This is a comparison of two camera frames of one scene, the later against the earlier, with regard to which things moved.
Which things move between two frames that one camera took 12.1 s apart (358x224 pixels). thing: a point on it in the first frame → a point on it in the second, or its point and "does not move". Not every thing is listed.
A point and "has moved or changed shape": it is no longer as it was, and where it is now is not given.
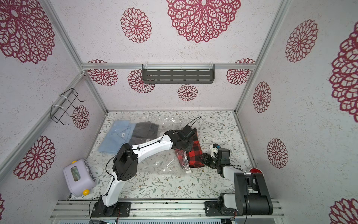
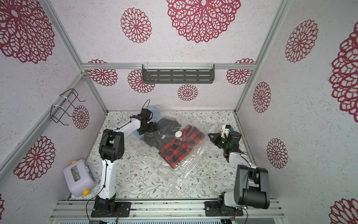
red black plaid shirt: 192,158 has moved or changed shape
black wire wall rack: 57,111 does not move
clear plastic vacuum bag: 135,130 has moved or changed shape
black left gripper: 189,149 → 153,128
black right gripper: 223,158 → 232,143
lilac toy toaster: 79,178 does not move
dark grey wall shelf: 177,73 does not move
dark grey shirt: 143,131 has moved or changed shape
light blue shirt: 120,133 has moved or changed shape
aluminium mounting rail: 82,210 does not move
